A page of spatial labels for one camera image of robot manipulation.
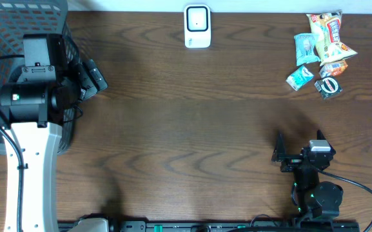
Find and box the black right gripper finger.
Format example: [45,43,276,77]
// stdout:
[273,132,286,156]
[317,130,326,140]

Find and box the round green white item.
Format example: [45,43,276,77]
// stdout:
[314,76,343,99]

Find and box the green tissue pack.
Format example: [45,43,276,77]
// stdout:
[286,65,314,91]

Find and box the orange tissue pack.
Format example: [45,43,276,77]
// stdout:
[319,60,348,78]

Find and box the mint green snack pouch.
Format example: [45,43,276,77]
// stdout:
[294,33,320,66]

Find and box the yellow white snack bag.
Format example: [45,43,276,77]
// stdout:
[306,10,357,66]

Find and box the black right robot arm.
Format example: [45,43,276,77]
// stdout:
[271,130,343,227]

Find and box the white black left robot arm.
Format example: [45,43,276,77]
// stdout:
[0,34,108,231]

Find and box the white barcode scanner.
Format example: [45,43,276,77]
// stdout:
[183,4,211,49]

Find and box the dark grey plastic basket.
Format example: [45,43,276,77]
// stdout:
[0,0,81,88]

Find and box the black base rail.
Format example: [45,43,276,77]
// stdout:
[110,220,360,232]

